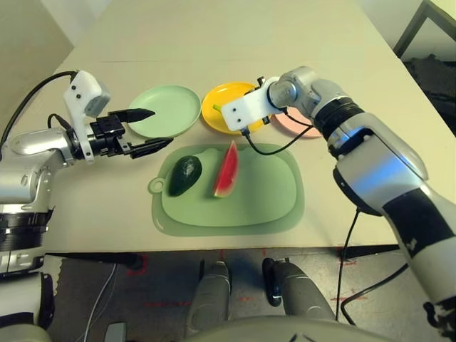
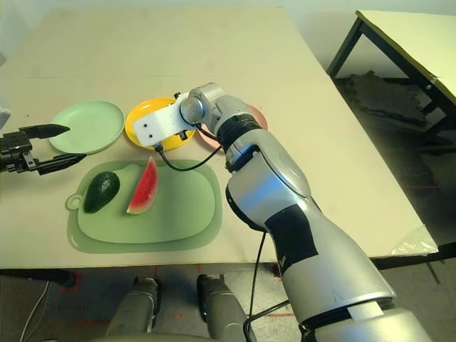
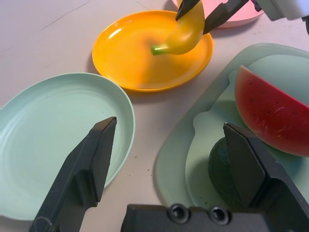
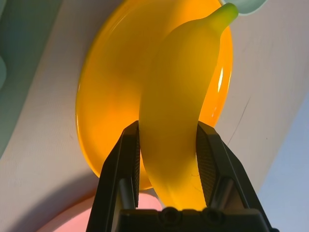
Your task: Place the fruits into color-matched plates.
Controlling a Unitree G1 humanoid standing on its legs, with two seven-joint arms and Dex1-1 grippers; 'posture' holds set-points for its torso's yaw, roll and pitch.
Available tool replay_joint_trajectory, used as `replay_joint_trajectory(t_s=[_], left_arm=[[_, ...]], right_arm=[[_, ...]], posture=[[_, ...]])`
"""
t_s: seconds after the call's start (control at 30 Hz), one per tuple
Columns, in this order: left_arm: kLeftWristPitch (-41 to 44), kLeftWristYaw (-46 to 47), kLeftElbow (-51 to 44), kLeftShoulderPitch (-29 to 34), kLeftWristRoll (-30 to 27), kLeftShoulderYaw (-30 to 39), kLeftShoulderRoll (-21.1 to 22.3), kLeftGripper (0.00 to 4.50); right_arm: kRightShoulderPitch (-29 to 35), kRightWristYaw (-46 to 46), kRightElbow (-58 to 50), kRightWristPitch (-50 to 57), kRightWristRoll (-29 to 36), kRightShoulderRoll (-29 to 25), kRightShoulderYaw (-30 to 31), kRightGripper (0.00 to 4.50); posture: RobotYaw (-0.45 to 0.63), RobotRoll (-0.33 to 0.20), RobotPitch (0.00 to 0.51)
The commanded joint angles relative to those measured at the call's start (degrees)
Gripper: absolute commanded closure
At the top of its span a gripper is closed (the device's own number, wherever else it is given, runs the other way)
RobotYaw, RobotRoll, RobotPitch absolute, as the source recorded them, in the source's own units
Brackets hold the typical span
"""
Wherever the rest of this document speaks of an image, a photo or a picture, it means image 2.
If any green cutting board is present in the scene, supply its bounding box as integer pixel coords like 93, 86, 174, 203
65, 159, 224, 254

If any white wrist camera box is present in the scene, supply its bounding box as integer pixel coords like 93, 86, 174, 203
133, 90, 195, 149
0, 103, 11, 133

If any white floor cable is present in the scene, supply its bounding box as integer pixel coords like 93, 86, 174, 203
19, 281, 51, 342

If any grey left robot leg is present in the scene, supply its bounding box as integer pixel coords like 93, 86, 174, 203
105, 276, 160, 338

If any dark floor rug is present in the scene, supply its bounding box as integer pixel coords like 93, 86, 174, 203
334, 71, 456, 154

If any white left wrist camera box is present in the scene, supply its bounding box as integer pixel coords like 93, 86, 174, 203
0, 103, 11, 133

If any yellow plate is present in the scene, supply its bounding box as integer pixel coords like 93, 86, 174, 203
123, 97, 197, 150

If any red watermelon slice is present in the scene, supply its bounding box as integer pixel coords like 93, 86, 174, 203
126, 155, 159, 215

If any black framed side table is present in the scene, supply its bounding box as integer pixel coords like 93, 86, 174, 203
327, 9, 456, 143

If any dark green avocado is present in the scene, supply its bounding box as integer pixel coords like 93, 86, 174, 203
83, 171, 121, 214

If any pink plate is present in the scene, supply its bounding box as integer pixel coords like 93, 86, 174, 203
195, 103, 269, 155

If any grey robot torso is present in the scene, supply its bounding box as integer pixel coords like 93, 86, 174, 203
88, 331, 214, 342

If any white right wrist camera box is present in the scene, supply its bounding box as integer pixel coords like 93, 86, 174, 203
133, 90, 195, 149

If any grey right robot leg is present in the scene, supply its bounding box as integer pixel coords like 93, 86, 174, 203
197, 273, 257, 342

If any mint green plate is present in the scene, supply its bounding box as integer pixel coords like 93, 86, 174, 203
48, 100, 125, 155

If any clear plastic bag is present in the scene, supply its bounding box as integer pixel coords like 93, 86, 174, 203
391, 224, 439, 257

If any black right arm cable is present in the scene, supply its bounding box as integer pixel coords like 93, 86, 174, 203
153, 120, 291, 342

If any grey robot leg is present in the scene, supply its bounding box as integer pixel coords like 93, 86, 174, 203
105, 276, 160, 338
197, 273, 257, 342

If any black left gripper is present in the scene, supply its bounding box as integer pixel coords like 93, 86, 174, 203
0, 123, 88, 176

